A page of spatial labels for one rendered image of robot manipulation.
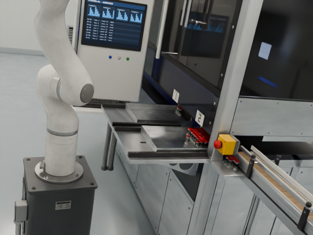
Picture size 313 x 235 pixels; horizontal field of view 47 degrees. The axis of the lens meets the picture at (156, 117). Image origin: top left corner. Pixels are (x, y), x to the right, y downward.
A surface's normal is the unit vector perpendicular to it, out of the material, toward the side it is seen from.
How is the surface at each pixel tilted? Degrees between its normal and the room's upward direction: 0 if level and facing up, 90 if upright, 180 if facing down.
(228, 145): 90
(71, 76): 73
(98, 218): 0
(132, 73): 90
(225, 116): 90
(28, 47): 90
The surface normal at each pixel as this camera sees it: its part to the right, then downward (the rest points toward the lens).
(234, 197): 0.32, 0.38
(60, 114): 0.26, -0.58
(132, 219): 0.16, -0.92
